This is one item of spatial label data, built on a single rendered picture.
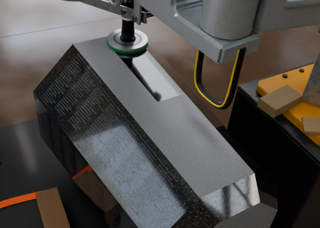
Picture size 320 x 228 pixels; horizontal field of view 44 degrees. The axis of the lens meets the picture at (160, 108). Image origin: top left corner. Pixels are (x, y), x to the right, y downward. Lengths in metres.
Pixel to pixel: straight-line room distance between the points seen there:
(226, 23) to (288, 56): 2.58
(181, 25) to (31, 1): 3.12
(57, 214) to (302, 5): 1.54
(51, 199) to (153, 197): 0.88
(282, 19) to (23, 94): 2.18
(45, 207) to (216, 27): 1.36
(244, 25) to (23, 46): 2.62
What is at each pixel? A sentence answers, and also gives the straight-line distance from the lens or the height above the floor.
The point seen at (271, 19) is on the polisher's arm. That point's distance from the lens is 1.45.
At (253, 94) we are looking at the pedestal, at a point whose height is 0.74.
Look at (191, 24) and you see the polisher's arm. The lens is 1.48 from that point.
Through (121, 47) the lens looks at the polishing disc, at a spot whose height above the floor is 0.85.
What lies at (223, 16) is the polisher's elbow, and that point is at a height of 1.34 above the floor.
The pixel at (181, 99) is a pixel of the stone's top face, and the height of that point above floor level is 0.83.
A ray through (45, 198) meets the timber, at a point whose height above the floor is 0.14.
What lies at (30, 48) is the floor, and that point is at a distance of 3.68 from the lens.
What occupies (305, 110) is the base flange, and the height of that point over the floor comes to 0.78.
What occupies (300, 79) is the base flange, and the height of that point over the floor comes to 0.78.
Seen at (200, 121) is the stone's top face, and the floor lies 0.83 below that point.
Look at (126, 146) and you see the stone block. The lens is 1.63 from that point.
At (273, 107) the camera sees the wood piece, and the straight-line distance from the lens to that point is 1.84.
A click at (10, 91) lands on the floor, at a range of 3.21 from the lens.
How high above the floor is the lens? 1.94
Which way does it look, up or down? 40 degrees down
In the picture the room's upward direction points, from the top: 6 degrees clockwise
